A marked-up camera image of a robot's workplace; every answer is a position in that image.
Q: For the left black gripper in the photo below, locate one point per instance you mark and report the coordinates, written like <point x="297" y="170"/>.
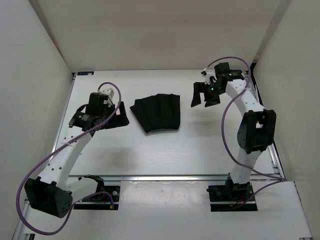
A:
<point x="118" y="120"/>

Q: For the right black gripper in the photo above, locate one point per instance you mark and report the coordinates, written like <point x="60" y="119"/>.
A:
<point x="199" y="87"/>

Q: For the black pleated skirt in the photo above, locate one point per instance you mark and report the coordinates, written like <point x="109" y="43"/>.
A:
<point x="158" y="112"/>

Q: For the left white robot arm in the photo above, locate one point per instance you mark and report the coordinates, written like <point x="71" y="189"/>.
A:
<point x="49" y="192"/>

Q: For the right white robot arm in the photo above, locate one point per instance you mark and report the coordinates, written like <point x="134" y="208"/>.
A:
<point x="255" y="133"/>

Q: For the left blue corner label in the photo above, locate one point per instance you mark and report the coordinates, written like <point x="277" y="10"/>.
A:
<point x="85" y="73"/>

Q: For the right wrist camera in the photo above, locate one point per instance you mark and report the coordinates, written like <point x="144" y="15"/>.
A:
<point x="210" y="77"/>

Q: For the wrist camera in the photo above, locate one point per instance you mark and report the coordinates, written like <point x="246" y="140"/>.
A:
<point x="108" y="91"/>
<point x="210" y="77"/>

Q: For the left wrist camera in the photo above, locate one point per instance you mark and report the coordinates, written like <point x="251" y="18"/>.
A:
<point x="108" y="91"/>

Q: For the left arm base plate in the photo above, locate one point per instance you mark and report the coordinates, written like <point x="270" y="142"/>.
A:
<point x="102" y="202"/>

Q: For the right aluminium side rail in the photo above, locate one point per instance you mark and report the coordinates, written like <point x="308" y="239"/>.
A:
<point x="276" y="161"/>

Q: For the aluminium side rail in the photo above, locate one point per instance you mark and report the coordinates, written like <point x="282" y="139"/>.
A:
<point x="22" y="220"/>
<point x="276" y="161"/>

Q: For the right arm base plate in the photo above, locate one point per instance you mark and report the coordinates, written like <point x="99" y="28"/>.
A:
<point x="230" y="196"/>

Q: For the left aluminium side rail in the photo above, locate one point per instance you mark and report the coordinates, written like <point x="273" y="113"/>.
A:
<point x="22" y="220"/>

